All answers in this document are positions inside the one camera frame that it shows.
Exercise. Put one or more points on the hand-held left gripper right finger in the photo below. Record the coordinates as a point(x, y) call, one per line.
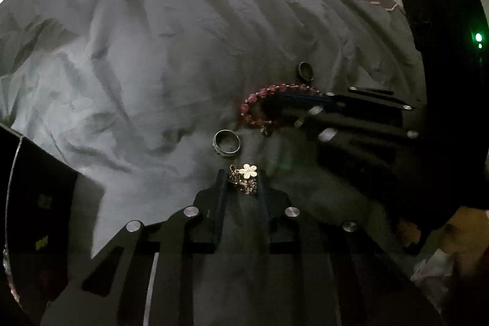
point(265, 204)

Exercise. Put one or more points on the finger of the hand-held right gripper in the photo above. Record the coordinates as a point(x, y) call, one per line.
point(305, 99)
point(345, 142)

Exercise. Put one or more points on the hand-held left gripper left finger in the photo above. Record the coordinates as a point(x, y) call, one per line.
point(219, 196)

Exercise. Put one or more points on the gold flower charm jewelry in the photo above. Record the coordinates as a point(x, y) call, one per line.
point(247, 178)

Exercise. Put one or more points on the person's right hand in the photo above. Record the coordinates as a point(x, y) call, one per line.
point(470, 230)

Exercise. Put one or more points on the grey blanket with pink trim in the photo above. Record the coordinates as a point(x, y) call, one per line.
point(152, 62)

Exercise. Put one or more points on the white crumpled cloth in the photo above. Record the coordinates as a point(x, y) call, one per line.
point(435, 272)

